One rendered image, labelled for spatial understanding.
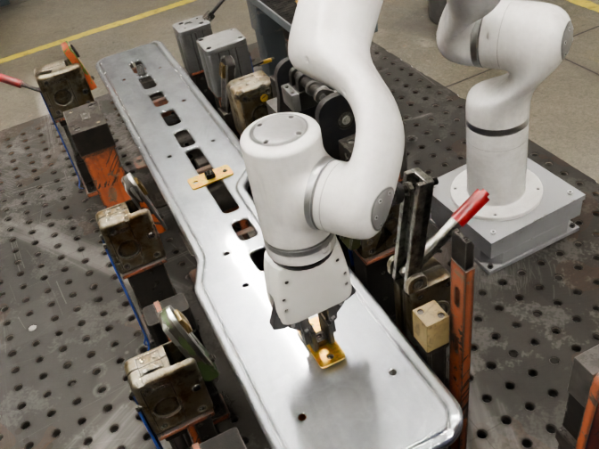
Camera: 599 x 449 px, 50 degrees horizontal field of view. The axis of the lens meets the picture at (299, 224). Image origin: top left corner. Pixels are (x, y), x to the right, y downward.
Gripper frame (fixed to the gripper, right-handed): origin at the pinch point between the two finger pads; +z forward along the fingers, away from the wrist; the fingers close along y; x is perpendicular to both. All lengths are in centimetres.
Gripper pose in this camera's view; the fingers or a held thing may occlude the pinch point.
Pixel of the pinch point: (317, 330)
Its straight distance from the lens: 87.2
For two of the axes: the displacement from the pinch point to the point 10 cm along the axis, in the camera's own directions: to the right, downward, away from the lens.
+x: 4.2, 5.4, -7.3
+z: 1.4, 7.5, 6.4
